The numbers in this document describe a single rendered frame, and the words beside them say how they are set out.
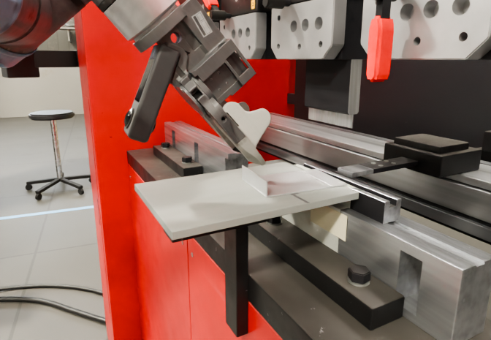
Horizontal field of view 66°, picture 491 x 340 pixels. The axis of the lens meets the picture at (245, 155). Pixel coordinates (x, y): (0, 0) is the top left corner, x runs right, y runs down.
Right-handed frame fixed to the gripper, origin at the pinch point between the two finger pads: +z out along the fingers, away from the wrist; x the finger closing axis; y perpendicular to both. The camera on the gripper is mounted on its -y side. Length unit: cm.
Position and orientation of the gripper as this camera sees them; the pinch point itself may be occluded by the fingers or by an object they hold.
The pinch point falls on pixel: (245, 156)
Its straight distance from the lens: 52.2
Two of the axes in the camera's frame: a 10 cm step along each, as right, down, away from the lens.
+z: 5.9, 6.9, 4.3
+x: -3.7, -2.4, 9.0
